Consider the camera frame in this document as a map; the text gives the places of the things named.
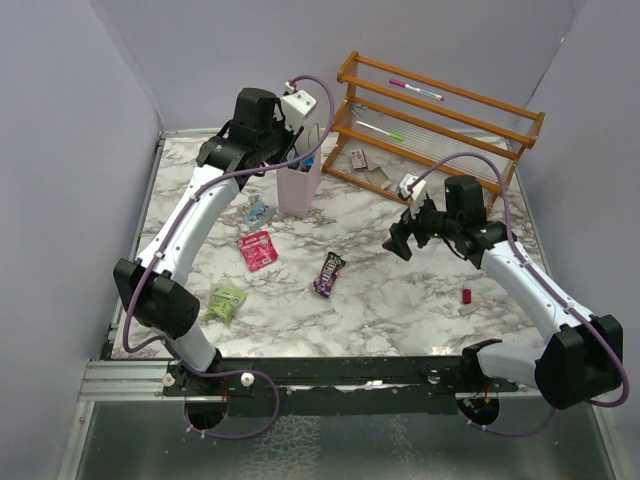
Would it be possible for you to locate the purple m&m's packet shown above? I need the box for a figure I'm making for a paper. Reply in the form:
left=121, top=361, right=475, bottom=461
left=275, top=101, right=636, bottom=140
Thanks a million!
left=313, top=252, right=346, bottom=298

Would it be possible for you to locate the small red white box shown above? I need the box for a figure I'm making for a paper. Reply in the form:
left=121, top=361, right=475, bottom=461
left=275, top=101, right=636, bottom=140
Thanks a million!
left=350, top=149, right=369, bottom=172

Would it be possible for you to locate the wooden shelf rack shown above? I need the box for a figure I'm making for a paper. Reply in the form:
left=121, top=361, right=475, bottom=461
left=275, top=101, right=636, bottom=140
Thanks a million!
left=323, top=51, right=545, bottom=205

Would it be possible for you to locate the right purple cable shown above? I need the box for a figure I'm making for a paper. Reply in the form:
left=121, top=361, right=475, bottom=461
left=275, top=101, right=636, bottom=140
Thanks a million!
left=407, top=152, right=629, bottom=439

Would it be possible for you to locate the purple cable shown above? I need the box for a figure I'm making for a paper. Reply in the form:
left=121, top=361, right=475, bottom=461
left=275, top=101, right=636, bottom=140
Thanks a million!
left=122, top=74, right=335, bottom=441
left=407, top=152, right=629, bottom=439

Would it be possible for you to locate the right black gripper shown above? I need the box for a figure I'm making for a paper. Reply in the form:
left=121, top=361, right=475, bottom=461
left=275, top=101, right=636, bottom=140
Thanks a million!
left=383, top=192, right=461, bottom=259

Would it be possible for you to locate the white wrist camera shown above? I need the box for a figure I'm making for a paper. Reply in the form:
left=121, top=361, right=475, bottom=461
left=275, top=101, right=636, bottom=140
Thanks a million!
left=280, top=82, right=317, bottom=133
left=396, top=174, right=428, bottom=217

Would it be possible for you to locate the pink snack packet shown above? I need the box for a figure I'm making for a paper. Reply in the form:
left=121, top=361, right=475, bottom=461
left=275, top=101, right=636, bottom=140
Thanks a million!
left=236, top=231, right=278, bottom=272

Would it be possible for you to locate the small beige block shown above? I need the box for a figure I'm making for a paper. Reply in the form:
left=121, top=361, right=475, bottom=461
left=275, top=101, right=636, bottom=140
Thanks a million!
left=458, top=303, right=480, bottom=316

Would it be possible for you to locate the pink marker pen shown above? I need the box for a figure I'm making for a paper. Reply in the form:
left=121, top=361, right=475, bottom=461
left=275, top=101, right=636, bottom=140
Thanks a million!
left=388, top=78, right=444, bottom=102

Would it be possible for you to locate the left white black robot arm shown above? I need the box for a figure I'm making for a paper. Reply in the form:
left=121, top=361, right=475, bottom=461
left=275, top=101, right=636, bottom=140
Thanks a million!
left=113, top=85, right=317, bottom=395

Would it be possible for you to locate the pink paper bag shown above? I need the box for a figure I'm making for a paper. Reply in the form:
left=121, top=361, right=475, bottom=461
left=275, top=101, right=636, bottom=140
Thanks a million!
left=276, top=149, right=322, bottom=218

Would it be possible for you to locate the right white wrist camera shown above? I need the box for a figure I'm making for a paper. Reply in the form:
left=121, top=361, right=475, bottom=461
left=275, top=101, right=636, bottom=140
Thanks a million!
left=396, top=174, right=428, bottom=217

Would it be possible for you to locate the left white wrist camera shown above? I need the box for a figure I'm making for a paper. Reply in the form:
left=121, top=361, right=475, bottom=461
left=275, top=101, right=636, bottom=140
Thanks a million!
left=280, top=82, right=317, bottom=133

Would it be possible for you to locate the green tipped white pen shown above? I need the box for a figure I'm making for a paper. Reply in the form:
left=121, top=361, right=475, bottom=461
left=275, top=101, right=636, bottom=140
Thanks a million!
left=355, top=120, right=405, bottom=142

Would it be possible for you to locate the aluminium frame rail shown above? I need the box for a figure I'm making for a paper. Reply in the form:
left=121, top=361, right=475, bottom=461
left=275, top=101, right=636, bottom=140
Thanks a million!
left=77, top=359, right=176, bottom=402

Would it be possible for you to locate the small red cylinder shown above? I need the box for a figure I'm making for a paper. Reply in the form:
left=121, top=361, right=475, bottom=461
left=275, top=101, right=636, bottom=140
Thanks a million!
left=462, top=288, right=472, bottom=305

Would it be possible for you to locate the grey blue snack packet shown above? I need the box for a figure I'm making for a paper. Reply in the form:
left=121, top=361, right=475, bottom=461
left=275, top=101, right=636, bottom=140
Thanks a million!
left=243, top=195, right=276, bottom=232

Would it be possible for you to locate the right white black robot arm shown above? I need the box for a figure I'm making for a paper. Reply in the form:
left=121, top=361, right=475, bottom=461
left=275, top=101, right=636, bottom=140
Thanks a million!
left=383, top=174, right=623, bottom=410

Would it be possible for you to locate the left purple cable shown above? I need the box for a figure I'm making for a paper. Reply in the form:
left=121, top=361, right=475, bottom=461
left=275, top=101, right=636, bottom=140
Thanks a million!
left=122, top=74, right=335, bottom=441

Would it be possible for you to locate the green snack packet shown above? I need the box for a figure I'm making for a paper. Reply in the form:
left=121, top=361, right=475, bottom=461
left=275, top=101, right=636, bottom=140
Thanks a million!
left=204, top=285, right=248, bottom=325

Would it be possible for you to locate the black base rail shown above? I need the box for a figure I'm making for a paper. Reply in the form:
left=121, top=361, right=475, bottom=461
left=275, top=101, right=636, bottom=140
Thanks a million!
left=163, top=355, right=516, bottom=418

